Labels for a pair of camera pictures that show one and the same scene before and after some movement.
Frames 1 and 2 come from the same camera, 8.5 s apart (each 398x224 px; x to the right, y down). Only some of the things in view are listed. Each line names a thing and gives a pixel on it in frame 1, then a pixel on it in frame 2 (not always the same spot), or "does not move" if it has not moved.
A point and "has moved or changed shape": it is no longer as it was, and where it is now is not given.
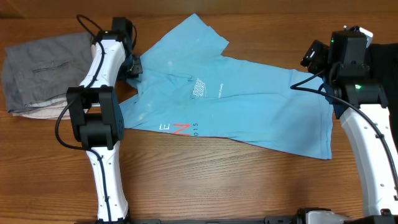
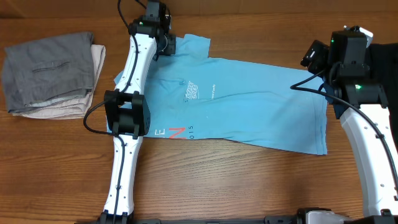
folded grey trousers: (35, 71) does not move
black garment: (384, 71) does not move
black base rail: (267, 219) does not move
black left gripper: (137, 66) -> (171, 46)
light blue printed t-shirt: (188, 86) has moved or changed shape
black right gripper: (318, 53) does not move
